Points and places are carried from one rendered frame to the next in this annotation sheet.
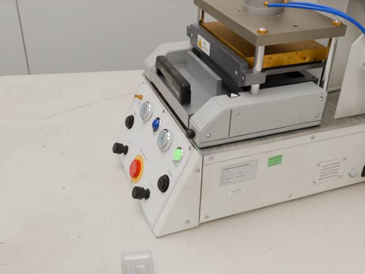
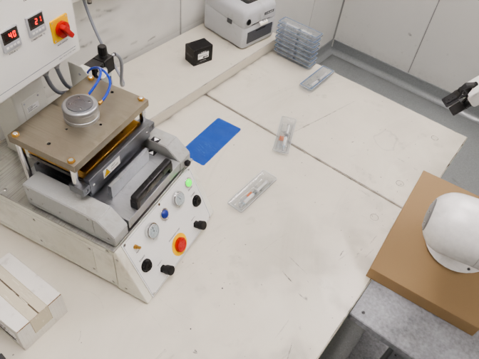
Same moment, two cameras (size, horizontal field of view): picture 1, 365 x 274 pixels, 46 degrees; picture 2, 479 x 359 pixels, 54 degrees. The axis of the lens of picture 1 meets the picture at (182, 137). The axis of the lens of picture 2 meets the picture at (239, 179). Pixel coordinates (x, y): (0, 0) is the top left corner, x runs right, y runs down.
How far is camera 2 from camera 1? 1.42 m
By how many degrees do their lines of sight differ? 92
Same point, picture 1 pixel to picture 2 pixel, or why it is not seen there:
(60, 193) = (227, 285)
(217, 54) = (127, 149)
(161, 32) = not seen: outside the picture
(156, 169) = (187, 212)
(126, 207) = (204, 241)
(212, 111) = (177, 144)
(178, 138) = (179, 182)
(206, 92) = (143, 168)
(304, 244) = not seen: hidden behind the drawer
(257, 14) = (102, 113)
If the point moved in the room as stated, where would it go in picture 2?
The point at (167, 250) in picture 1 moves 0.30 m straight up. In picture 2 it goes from (215, 204) to (222, 128)
